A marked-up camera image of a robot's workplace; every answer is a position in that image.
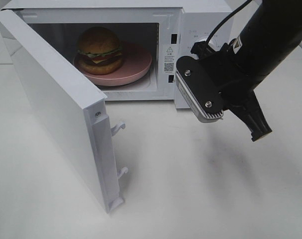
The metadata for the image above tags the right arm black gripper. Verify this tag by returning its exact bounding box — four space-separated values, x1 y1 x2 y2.
176 41 272 141

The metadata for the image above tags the pink round plate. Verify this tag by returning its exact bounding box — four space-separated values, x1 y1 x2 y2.
73 41 152 87

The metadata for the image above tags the burger with lettuce and cheese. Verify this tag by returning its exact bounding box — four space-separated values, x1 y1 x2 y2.
77 27 124 75

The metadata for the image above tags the white microwave door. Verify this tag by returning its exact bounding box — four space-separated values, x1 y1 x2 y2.
0 10 128 212

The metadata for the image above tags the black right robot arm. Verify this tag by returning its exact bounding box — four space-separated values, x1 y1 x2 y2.
176 0 302 141

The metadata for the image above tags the upper white power knob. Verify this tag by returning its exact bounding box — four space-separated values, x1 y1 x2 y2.
198 37 222 50

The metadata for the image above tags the white warning label sticker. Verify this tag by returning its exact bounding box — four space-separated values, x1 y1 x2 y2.
162 44 177 73

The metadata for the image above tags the white microwave oven body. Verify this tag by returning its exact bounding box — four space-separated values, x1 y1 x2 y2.
1 0 231 109

